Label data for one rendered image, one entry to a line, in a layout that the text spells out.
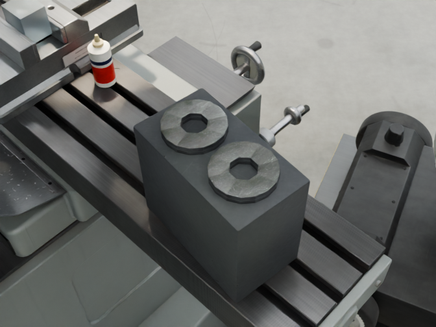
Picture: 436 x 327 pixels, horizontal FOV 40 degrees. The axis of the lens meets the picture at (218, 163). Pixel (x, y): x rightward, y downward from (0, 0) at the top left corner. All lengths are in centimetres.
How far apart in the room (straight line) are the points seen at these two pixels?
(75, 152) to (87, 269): 37
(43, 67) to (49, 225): 29
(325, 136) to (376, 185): 91
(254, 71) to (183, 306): 67
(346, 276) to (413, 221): 59
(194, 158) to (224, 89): 66
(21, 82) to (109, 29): 20
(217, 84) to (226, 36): 136
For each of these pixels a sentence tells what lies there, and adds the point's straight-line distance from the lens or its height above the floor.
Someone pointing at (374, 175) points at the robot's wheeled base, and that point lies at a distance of 150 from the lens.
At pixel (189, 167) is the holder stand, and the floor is 115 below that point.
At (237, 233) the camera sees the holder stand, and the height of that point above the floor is 114.
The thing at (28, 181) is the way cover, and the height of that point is 89.
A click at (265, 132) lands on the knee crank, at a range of 158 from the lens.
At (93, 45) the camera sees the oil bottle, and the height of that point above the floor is 105.
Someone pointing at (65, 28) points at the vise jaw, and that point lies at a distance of 113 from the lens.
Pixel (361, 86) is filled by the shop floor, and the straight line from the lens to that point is 259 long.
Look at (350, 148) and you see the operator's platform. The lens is 180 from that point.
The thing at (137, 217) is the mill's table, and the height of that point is 96.
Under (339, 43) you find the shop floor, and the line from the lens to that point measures 279.
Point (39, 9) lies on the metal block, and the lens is 113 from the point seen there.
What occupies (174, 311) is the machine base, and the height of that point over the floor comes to 20.
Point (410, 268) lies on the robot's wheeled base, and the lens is 140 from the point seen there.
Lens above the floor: 173
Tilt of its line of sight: 50 degrees down
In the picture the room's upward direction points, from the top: 1 degrees counter-clockwise
